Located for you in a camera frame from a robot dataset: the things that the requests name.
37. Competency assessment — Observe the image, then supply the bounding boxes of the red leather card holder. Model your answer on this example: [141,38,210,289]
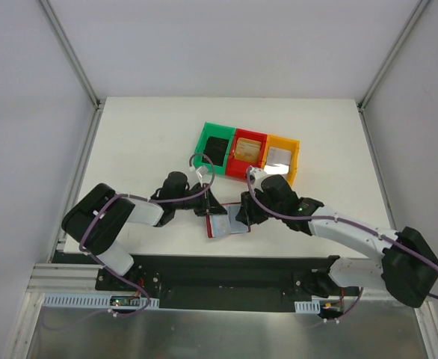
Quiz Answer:
[206,203,250,239]

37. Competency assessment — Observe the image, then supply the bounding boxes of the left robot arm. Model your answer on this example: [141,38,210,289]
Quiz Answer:
[61,171,227,291]

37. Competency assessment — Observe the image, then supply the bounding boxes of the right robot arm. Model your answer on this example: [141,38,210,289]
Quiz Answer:
[236,168,438,308]

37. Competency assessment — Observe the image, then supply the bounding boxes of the silver VIP card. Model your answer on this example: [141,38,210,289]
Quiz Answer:
[264,147,292,176]

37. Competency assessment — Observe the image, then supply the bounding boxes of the gold VIP card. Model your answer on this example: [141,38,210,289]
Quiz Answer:
[233,138,262,163]

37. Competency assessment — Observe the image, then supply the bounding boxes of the black VIP card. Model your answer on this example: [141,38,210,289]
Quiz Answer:
[203,136,229,167]

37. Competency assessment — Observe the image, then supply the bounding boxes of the red plastic bin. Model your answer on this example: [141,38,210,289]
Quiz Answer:
[225,129,268,180]

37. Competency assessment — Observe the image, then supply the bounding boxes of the yellow plastic bin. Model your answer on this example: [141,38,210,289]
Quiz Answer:
[261,135,300,185]

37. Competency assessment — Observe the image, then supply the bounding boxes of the green plastic bin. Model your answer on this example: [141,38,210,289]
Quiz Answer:
[194,122,235,175]

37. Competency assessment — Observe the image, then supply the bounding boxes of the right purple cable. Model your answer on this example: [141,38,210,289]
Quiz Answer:
[245,168,438,326]

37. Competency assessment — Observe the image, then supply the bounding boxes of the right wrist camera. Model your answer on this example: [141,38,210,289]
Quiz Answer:
[247,166,268,190]

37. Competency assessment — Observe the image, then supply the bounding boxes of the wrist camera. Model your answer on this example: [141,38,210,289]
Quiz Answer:
[247,166,268,190]
[193,165,209,181]

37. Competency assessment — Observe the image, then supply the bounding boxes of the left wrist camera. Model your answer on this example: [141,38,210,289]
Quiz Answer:
[193,165,209,181]

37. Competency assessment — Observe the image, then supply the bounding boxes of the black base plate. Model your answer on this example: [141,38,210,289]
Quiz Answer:
[50,252,392,311]

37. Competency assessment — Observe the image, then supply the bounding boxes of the right white cable duct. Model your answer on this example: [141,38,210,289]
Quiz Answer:
[294,299,321,315]

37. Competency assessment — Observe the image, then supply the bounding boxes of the white cable duct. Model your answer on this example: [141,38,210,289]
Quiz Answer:
[43,293,160,310]
[294,299,321,315]

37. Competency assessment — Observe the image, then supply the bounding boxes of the right aluminium table rail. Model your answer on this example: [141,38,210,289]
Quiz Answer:
[357,108,396,230]

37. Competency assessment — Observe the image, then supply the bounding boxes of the aluminium table rail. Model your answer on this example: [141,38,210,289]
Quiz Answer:
[357,108,396,230]
[26,99,105,294]

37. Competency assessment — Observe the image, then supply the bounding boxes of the right aluminium frame post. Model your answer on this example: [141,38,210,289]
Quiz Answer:
[357,0,433,113]

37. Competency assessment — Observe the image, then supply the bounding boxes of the aluminium frame post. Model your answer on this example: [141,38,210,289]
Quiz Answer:
[37,0,100,108]
[357,0,433,113]

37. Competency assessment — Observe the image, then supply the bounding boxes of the left aluminium table rail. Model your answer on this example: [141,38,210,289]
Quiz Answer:
[26,99,105,294]

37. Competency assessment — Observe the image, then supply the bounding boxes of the left white cable duct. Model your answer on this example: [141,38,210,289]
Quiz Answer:
[43,293,160,310]

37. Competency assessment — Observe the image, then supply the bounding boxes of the left aluminium frame post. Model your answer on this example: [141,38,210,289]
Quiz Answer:
[37,0,100,108]

